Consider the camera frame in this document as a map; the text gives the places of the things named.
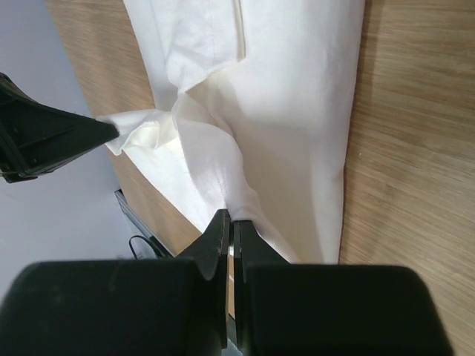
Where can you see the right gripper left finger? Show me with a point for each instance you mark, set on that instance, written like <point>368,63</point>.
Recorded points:
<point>167,306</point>

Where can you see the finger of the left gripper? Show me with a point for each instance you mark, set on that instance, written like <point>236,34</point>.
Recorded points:
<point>37,139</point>

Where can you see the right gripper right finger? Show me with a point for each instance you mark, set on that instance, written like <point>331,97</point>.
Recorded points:
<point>316,309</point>

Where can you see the white t shirt red print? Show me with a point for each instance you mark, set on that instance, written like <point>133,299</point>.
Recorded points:
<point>252,113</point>

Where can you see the aluminium front rail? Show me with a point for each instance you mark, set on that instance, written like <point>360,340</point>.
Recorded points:
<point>139,224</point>

